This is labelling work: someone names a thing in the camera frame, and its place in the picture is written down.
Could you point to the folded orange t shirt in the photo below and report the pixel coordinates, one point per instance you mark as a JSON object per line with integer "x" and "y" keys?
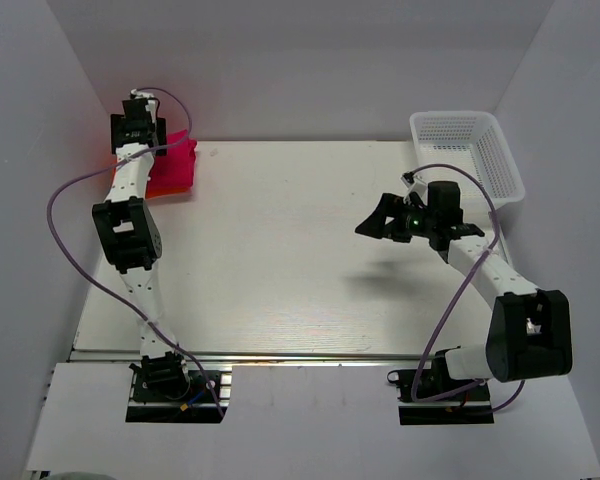
{"x": 129, "y": 181}

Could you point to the aluminium table rail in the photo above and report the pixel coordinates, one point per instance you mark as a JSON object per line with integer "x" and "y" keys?
{"x": 250, "y": 357}

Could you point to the white plastic basket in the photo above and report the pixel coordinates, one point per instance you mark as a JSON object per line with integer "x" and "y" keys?
{"x": 472, "y": 141}

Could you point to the magenta t shirt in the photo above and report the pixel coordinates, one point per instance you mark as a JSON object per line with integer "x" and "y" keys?
{"x": 174, "y": 172}

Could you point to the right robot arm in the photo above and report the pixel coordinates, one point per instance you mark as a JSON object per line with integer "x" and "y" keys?
{"x": 529, "y": 333}

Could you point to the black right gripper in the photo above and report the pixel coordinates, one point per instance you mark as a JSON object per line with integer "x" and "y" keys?
{"x": 374, "y": 225}

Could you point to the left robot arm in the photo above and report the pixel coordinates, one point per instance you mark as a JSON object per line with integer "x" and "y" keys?
{"x": 131, "y": 241}

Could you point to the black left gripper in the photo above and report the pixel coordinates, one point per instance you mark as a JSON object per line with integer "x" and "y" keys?
{"x": 159, "y": 126}

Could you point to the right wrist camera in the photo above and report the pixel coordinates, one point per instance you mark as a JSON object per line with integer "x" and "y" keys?
{"x": 415, "y": 185}

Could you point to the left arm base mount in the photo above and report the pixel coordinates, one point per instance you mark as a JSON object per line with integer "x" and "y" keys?
{"x": 169, "y": 391}

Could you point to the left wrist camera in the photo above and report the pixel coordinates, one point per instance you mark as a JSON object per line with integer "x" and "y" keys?
{"x": 151, "y": 102}

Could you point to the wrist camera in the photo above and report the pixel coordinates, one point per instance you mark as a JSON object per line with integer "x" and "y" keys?
{"x": 415, "y": 185}
{"x": 151, "y": 102}

